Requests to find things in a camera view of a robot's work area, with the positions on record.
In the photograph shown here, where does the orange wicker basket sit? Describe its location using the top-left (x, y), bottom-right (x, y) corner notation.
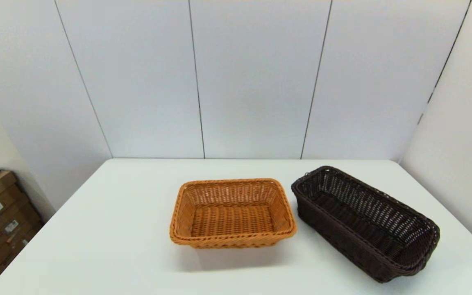
top-left (169, 178), bottom-right (297, 249)

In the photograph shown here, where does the dark brown wicker basket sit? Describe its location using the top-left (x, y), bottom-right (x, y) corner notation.
top-left (291, 166), bottom-right (441, 284)

